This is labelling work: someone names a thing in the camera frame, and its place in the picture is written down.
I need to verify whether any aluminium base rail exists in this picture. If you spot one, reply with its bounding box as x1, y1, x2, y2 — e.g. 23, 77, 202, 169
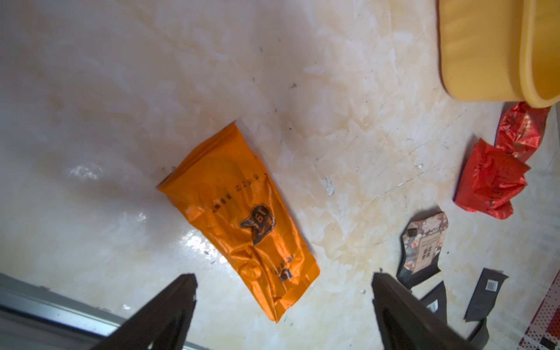
1, 274, 198, 349

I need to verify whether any floral black tea bag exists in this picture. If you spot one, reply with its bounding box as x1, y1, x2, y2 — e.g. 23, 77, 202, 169
397, 211, 449, 290

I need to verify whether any red tea bag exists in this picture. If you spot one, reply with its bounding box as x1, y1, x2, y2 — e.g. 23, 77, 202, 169
454, 139, 530, 220
494, 102, 551, 163

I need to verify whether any orange tea bag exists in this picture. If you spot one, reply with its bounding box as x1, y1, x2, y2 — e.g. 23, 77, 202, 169
157, 123, 320, 322

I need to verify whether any red tea bag top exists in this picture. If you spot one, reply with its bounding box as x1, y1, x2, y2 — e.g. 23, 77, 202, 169
494, 102, 551, 163

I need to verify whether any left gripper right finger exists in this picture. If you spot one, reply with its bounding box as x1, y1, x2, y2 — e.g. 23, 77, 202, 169
372, 272, 474, 350

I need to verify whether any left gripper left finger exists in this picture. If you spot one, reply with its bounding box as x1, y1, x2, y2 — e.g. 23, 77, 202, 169
93, 274, 198, 349

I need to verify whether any yellow plastic storage box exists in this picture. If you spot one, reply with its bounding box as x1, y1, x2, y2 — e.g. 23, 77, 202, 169
437, 1, 559, 108

